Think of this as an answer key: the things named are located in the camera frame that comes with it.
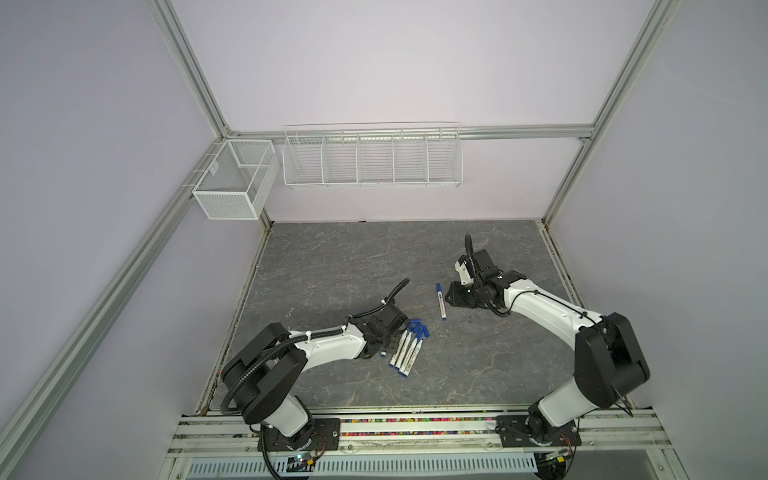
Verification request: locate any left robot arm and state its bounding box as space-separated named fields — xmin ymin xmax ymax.
xmin=219 ymin=278 xmax=410 ymax=444

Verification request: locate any whiteboard marker pen five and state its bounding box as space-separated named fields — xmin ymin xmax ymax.
xmin=398 ymin=339 xmax=423 ymax=377

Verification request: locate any white vent grille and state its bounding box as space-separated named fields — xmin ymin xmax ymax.
xmin=186 ymin=452 xmax=538 ymax=479

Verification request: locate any white mesh box basket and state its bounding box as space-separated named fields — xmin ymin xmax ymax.
xmin=193 ymin=139 xmax=279 ymax=221

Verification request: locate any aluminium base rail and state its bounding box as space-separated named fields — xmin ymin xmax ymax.
xmin=166 ymin=405 xmax=672 ymax=458

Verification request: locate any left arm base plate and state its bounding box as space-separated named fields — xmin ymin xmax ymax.
xmin=258 ymin=417 xmax=341 ymax=452

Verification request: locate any whiteboard marker pen four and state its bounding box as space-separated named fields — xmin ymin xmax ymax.
xmin=394 ymin=330 xmax=417 ymax=371

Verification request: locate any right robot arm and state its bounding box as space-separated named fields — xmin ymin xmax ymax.
xmin=447 ymin=234 xmax=651 ymax=446

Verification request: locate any whiteboard marker pen three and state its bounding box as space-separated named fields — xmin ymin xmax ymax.
xmin=389 ymin=329 xmax=411 ymax=368

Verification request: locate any white wire shelf basket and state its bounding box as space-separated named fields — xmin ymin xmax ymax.
xmin=283 ymin=122 xmax=464 ymax=188

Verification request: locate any whiteboard marker pen one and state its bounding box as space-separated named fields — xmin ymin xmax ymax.
xmin=436 ymin=283 xmax=447 ymax=321

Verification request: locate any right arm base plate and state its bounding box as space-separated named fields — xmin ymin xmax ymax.
xmin=494 ymin=413 xmax=582 ymax=448

